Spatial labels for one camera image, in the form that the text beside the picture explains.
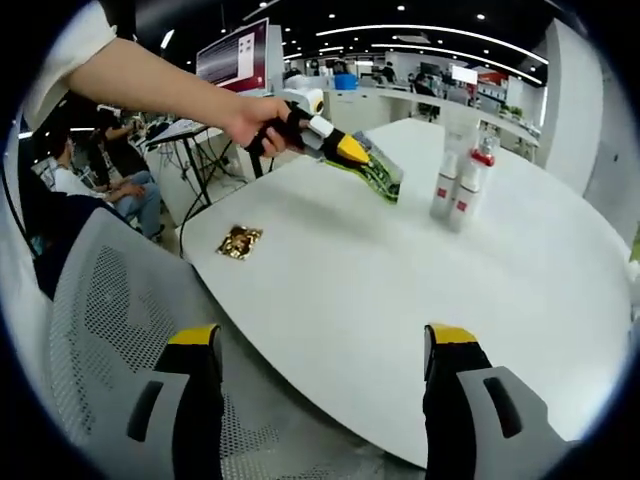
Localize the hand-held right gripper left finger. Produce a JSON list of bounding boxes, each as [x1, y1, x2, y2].
[[107, 323, 224, 480]]

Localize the large computer monitor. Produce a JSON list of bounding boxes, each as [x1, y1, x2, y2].
[[195, 17, 271, 96]]

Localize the person's left hand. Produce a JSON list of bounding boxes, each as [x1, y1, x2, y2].
[[224, 96, 304, 160]]

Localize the gold foil packet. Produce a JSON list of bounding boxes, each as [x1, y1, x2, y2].
[[214, 224, 265, 263]]

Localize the long white counter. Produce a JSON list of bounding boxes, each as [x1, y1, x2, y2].
[[279, 74, 544, 151]]

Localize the grey mesh office chair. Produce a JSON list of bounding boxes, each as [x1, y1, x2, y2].
[[47, 207, 401, 480]]

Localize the white standing desk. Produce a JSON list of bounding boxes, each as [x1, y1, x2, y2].
[[144, 118, 242, 212]]

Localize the small wall screen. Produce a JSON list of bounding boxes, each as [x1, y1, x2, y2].
[[449, 63, 479, 86]]

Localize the green snack packet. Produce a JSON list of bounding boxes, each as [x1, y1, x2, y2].
[[349, 128, 405, 205]]

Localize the red collar skincare bottle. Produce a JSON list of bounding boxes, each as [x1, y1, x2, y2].
[[468, 135, 500, 217]]

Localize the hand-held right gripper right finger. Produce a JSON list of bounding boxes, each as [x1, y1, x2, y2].
[[423, 323, 582, 480]]

